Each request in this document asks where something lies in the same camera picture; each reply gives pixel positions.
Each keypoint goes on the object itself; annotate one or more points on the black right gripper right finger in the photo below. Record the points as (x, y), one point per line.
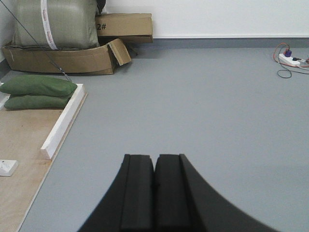
(186, 202)

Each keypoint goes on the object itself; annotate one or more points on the open flat cardboard box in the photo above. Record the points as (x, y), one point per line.
(99, 60)

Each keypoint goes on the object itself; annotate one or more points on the grey-green woven sack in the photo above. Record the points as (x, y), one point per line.
(56, 24)

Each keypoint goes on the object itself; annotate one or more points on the white power strip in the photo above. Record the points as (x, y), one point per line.
(288, 61)

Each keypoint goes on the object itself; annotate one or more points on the lower green sandbag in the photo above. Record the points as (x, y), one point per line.
(36, 102)

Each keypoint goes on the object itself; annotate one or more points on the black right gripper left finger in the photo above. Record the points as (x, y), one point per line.
(127, 206)

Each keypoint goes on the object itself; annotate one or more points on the white wooden brace frame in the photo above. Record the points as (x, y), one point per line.
(7, 166)

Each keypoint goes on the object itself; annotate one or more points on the plywood floor platform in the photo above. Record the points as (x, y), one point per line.
(22, 133)

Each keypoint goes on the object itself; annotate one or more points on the closed cardboard box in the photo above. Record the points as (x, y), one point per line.
(135, 28)

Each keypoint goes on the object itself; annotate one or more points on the white wooden edge rail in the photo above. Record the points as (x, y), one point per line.
(58, 133)

